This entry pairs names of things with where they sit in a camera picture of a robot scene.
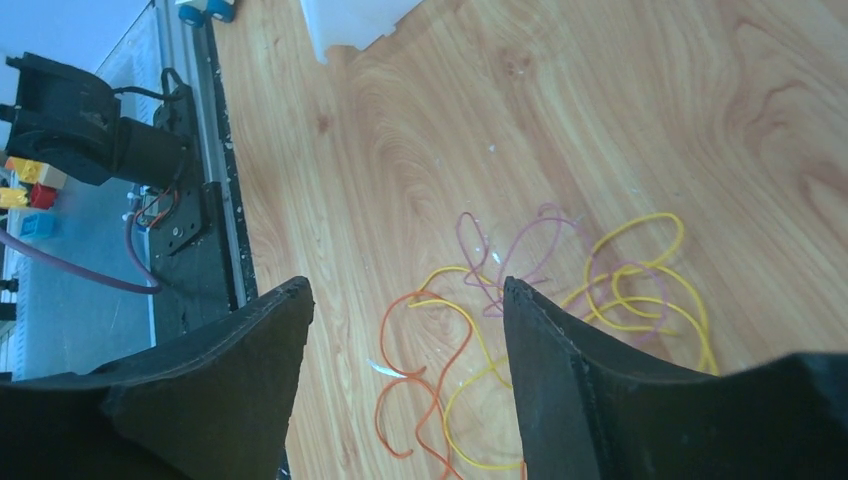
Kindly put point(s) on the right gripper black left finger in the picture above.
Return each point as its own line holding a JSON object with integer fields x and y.
{"x": 214, "y": 403}

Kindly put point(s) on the white plastic two-compartment bin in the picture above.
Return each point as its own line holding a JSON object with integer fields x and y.
{"x": 352, "y": 23}

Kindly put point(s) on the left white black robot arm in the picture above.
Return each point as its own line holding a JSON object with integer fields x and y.
{"x": 71, "y": 119}

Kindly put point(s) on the white blue toy block car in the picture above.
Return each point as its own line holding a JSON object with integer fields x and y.
{"x": 195, "y": 13}

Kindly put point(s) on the coloured toy blocks pile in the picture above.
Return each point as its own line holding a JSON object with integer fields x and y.
{"x": 29, "y": 191}

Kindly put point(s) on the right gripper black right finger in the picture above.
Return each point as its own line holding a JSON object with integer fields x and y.
{"x": 590, "y": 406}

